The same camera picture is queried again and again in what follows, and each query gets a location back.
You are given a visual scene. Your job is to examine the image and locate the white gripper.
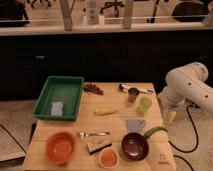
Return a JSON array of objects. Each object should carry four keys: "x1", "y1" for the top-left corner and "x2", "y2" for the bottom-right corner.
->
[{"x1": 158, "y1": 92, "x2": 182, "y2": 126}]

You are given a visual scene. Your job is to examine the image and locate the yellow banana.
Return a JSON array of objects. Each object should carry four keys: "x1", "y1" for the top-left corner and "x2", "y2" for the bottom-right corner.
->
[{"x1": 95, "y1": 108, "x2": 119, "y2": 116}]

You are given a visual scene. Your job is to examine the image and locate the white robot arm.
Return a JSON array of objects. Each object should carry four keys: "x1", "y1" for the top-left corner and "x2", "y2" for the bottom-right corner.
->
[{"x1": 158, "y1": 62, "x2": 213, "y2": 127}]

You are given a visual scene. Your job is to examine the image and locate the small white bowl orange inside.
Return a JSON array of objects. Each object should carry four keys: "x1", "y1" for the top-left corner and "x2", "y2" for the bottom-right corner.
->
[{"x1": 99, "y1": 148, "x2": 118, "y2": 168}]

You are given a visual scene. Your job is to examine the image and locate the red-orange bowl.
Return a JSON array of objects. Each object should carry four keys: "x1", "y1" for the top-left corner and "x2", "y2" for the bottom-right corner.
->
[{"x1": 44, "y1": 132, "x2": 75, "y2": 165}]

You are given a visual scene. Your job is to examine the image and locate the light green cup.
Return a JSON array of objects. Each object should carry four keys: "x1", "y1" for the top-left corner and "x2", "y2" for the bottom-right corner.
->
[{"x1": 139, "y1": 97, "x2": 152, "y2": 112}]

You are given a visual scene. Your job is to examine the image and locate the metal measuring cup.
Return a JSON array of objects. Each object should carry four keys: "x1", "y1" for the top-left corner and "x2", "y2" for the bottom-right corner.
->
[{"x1": 128, "y1": 87, "x2": 139, "y2": 103}]

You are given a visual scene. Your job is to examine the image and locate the black and white utensil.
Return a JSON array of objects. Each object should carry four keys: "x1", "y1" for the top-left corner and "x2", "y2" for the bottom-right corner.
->
[{"x1": 118, "y1": 84, "x2": 154, "y2": 94}]

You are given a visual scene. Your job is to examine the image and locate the bunch of red grapes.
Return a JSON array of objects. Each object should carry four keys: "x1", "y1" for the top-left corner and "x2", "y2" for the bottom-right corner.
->
[{"x1": 84, "y1": 83, "x2": 104, "y2": 95}]

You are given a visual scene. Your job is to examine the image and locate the green plastic tray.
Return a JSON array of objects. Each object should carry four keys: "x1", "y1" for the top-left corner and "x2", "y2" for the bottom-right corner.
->
[{"x1": 33, "y1": 76, "x2": 84, "y2": 121}]

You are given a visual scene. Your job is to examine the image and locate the clear plastic container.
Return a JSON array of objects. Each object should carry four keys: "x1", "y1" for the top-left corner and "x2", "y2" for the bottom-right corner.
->
[{"x1": 51, "y1": 102, "x2": 63, "y2": 116}]

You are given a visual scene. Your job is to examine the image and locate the black cable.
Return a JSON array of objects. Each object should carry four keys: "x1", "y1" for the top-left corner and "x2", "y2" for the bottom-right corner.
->
[{"x1": 168, "y1": 103, "x2": 200, "y2": 154}]

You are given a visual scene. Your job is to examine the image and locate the dark purple pan green handle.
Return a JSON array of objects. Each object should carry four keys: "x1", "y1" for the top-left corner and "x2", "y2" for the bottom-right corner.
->
[{"x1": 121, "y1": 126, "x2": 167, "y2": 161}]

